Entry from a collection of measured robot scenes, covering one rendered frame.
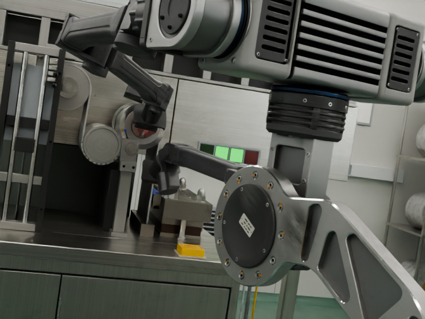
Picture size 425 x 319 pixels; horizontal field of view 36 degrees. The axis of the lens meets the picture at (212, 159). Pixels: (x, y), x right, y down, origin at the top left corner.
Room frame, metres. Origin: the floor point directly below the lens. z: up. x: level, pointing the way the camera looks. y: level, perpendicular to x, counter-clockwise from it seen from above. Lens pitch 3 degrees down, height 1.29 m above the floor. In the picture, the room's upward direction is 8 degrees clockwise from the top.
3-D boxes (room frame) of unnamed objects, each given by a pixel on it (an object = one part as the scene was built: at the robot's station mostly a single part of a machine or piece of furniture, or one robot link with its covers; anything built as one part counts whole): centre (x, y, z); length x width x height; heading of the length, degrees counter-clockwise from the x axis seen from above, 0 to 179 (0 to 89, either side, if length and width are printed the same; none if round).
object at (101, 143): (2.20, 0.38, 1.18); 0.26 x 0.12 x 0.12; 14
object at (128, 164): (2.06, 0.26, 1.05); 0.06 x 0.05 x 0.31; 14
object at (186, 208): (2.31, 0.10, 1.00); 0.40 x 0.16 x 0.06; 14
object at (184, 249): (1.92, 0.02, 0.91); 0.07 x 0.07 x 0.02; 14
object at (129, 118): (2.23, 0.27, 1.25); 0.26 x 0.12 x 0.12; 14
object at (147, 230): (2.25, 0.21, 0.92); 0.28 x 0.04 x 0.04; 14
